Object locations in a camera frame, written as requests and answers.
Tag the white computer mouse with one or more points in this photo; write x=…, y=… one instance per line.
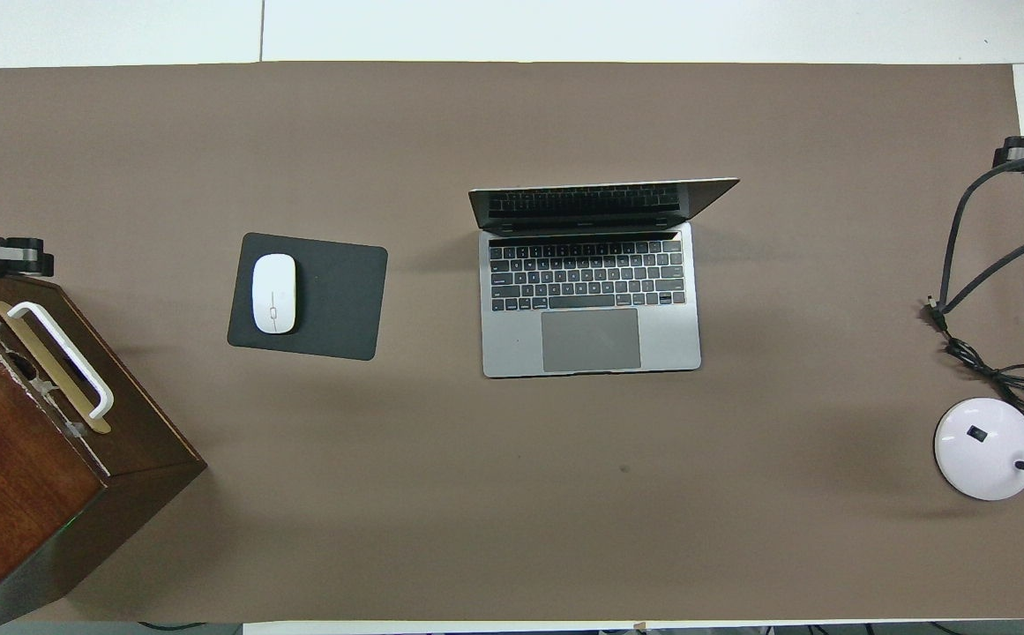
x=273, y=294

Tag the white desk lamp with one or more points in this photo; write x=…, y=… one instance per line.
x=979, y=459

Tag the brown table mat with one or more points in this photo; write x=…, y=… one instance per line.
x=512, y=132

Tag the black mouse pad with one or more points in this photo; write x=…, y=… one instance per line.
x=335, y=300

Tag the grey laptop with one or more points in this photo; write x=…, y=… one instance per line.
x=591, y=339

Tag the brown wooden box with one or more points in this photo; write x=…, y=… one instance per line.
x=18, y=494

